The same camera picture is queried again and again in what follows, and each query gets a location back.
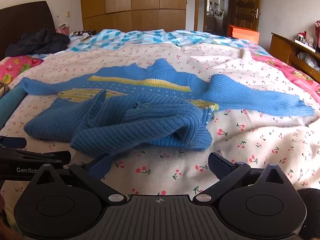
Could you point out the brown wooden door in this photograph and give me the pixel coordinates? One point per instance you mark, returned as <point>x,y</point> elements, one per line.
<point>246,3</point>

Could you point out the pink bag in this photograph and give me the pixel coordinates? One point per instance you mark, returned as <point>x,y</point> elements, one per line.
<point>62,28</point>

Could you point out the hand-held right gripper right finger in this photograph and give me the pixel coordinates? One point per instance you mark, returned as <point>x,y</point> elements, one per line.
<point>220,167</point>

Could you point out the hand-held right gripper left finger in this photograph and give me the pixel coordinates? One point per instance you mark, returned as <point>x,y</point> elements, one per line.
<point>100,167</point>

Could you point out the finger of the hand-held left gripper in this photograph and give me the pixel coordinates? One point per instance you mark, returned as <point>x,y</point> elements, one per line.
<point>47,158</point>
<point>15,143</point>

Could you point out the dark brown headboard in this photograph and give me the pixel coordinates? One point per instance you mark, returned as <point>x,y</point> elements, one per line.
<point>22,22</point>

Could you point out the beige brown striped cloth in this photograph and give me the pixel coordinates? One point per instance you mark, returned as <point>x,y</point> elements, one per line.
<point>3,90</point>

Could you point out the orange box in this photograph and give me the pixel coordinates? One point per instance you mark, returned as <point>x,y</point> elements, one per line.
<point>243,33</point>

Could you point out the pink strawberry print sheet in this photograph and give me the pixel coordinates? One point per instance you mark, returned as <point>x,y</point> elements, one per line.
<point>17,67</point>

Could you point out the wooden wardrobe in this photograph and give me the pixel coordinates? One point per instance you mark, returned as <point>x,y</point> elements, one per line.
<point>135,3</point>

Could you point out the teal cloth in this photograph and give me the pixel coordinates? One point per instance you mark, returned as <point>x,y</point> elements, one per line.
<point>10,105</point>

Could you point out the cherry print bed sheet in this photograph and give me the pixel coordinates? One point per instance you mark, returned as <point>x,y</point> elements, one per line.
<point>250,135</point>

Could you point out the blue knit sweater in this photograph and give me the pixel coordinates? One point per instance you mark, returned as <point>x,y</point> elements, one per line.
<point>140,120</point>

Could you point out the dark jacket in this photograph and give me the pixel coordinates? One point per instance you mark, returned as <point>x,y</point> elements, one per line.
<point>40,42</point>

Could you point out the plush toy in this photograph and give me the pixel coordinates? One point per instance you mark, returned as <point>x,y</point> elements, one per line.
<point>303,38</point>

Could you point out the blue white diamond quilt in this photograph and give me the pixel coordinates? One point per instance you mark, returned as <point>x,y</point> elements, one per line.
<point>150,36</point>

